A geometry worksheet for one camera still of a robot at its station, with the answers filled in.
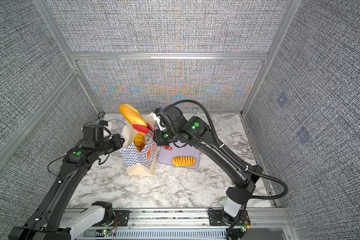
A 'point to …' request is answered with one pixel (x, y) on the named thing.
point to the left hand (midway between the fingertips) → (125, 139)
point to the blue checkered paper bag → (140, 163)
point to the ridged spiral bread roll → (184, 161)
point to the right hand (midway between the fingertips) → (156, 136)
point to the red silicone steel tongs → (149, 129)
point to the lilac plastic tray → (182, 155)
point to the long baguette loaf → (133, 117)
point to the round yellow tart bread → (139, 141)
